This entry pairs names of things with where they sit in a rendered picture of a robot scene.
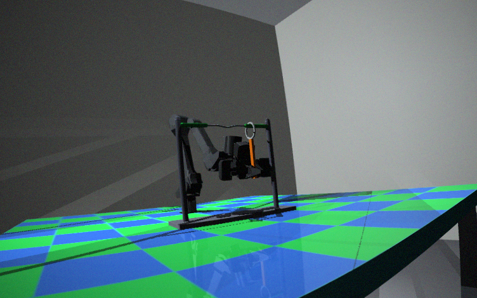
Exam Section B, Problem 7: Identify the orange handle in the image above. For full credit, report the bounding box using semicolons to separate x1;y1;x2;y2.
245;122;257;179

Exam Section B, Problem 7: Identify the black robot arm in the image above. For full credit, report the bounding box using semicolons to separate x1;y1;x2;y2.
169;114;251;214

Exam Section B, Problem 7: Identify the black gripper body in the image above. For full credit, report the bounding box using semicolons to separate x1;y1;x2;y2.
218;158;271;181

